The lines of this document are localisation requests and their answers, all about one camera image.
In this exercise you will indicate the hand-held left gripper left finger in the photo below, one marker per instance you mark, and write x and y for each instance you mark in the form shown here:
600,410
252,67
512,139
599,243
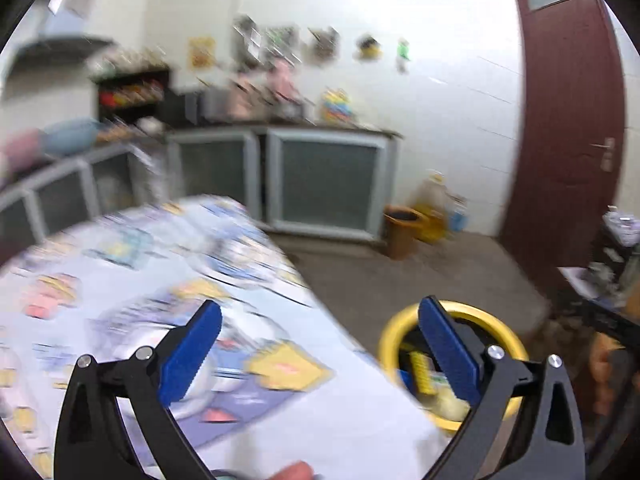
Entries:
192,350

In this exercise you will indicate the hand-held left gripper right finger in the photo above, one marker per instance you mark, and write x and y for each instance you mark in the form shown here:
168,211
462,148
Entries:
447,350

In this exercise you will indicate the yellow rimmed black trash bin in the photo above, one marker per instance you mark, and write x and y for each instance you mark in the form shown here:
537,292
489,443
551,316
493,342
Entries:
395,331

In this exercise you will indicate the person's left hand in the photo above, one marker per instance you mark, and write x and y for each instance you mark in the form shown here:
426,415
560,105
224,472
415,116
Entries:
292,472

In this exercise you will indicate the yellow packet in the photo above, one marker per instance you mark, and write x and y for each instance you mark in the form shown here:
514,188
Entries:
421,375

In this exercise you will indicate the cartoon printed tablecloth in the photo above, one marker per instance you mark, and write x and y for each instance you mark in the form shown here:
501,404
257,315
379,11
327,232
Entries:
125,270

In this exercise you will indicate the brown plastic bucket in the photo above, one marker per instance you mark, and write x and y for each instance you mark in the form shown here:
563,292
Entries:
402,235

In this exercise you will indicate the small clear plastic bottle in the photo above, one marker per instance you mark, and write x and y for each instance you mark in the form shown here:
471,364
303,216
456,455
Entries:
457,217

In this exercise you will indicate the large cooking oil bottle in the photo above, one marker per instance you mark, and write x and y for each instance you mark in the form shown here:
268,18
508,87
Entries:
432,205

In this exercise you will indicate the dark wooden side table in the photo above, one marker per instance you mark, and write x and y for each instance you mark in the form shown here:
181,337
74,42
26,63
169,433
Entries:
600,305

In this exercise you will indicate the kitchen counter glass door cabinet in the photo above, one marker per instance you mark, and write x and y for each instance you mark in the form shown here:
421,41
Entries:
325,180

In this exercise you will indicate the silver microwave oven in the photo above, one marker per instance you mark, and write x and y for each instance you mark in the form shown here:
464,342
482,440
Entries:
210,106

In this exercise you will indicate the blue plastic basin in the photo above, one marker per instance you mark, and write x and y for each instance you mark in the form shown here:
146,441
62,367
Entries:
70,137

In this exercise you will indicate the pink electric kettle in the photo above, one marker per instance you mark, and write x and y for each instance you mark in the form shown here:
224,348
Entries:
244,100

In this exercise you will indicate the black spice rack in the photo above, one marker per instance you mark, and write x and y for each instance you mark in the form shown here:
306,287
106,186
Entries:
132,95

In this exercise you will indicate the pink plastic basin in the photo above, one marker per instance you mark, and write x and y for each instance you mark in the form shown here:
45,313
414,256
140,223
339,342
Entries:
20,152

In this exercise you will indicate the colourful stacked boxes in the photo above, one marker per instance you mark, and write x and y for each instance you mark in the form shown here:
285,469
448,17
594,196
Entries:
340,106

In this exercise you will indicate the dark red wooden door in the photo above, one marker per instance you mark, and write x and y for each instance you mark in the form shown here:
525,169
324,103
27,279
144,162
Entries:
565,110

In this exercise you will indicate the pink thermos jug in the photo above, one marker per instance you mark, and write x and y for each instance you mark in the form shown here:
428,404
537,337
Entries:
281,82

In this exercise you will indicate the range hood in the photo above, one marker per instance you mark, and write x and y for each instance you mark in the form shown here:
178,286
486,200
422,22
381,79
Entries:
60,47

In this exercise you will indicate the yellow wall poster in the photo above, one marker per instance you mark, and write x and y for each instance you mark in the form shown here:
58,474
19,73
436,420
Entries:
202,52

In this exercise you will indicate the green hanging wall item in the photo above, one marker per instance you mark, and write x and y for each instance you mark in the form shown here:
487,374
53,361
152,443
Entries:
404,52

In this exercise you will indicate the yellow black hanging wall item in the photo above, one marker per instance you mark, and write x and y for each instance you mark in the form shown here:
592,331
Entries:
369,47

